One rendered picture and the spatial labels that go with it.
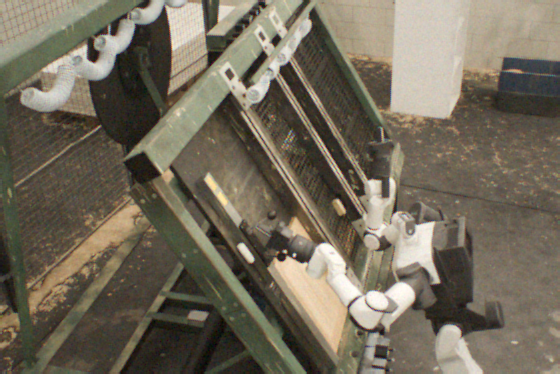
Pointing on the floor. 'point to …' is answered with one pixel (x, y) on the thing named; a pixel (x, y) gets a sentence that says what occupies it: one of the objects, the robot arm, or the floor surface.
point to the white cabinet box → (428, 56)
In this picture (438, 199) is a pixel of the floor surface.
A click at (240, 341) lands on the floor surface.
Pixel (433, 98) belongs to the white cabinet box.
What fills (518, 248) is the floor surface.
